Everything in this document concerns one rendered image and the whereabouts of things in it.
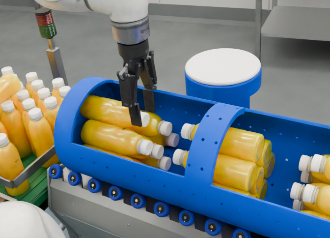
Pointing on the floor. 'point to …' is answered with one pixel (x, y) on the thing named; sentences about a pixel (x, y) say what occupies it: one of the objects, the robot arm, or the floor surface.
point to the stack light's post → (57, 64)
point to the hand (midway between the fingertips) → (142, 108)
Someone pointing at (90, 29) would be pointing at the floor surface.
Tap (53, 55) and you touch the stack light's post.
